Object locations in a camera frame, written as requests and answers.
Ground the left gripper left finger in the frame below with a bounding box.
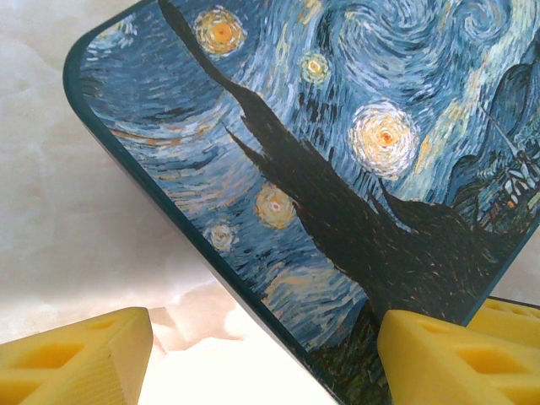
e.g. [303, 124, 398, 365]
[0, 306, 154, 405]

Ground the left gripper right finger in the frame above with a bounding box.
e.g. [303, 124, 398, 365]
[375, 309, 540, 405]

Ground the starry night print tin box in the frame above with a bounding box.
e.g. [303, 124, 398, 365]
[62, 0, 540, 405]

